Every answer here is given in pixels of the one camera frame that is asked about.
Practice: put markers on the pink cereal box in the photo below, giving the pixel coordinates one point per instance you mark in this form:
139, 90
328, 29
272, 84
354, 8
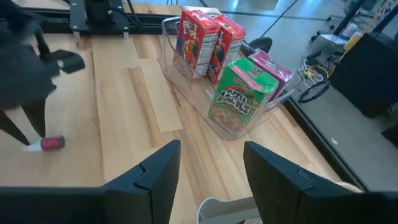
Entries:
273, 67

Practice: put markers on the black cabinet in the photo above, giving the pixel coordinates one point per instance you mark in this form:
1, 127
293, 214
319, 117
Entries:
367, 74

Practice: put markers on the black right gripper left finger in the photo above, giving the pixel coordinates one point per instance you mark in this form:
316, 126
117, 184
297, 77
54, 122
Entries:
93, 205

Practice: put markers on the green Apple Jacks box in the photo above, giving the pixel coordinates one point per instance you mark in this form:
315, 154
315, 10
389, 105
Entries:
239, 99

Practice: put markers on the black aluminium table frame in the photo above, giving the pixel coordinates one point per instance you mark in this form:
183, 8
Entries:
149, 23

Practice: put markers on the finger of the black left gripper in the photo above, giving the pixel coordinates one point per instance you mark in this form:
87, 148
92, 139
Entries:
9, 126
37, 118

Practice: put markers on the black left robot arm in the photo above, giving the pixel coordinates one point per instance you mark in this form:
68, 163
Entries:
99, 12

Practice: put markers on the red Froot Loops box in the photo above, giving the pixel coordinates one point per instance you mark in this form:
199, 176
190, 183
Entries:
228, 46
194, 43

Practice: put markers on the grey plastic bin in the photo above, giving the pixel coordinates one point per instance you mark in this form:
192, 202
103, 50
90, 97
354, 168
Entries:
224, 210

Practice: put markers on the clear plastic bin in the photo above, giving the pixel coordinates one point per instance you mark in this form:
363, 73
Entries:
192, 87

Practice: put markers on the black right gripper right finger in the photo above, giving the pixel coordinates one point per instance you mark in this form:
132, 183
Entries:
295, 202

